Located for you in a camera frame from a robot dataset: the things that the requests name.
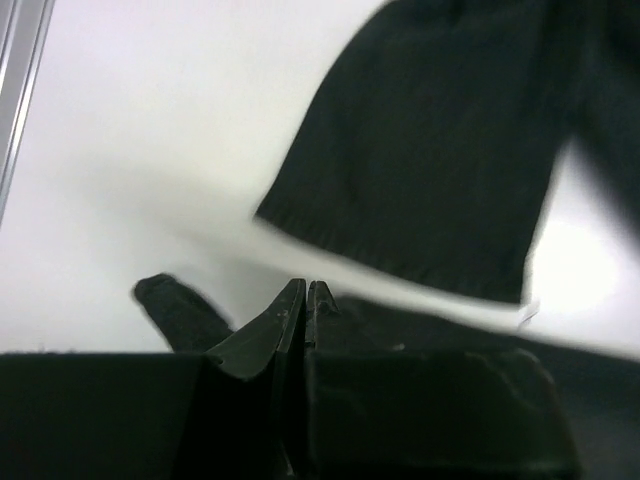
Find dark denim trousers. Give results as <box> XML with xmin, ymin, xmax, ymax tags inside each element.
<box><xmin>132</xmin><ymin>0</ymin><xmax>640</xmax><ymax>361</ymax></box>

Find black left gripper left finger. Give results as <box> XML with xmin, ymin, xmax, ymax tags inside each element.
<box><xmin>1</xmin><ymin>279</ymin><xmax>306</xmax><ymax>479</ymax></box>

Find aluminium table edge rail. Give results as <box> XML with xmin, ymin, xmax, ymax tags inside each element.
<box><xmin>0</xmin><ymin>0</ymin><xmax>55</xmax><ymax>208</ymax></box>

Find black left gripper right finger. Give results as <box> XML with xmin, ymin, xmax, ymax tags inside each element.
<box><xmin>305</xmin><ymin>281</ymin><xmax>580</xmax><ymax>479</ymax></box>

